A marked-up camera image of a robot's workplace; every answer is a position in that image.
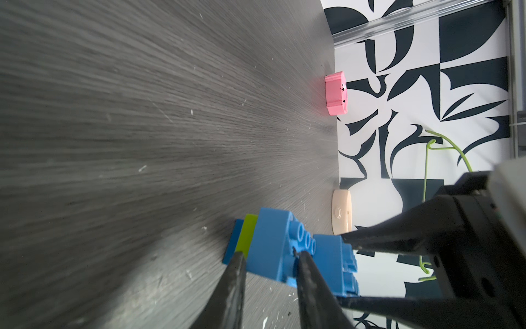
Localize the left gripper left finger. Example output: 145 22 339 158
190 252 247 329

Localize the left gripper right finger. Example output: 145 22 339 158
297 252 353 328

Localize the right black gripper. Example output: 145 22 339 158
337 171 525 328

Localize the light blue long lego brick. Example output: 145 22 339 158
313 234 360 297

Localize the green lego brick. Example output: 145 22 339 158
235 214 258 260

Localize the small dark blue lego brick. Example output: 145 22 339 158
223 219 244 265

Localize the beige round clock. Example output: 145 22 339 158
331 189 353 235

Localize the pink pig alarm clock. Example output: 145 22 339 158
325 71 349 116

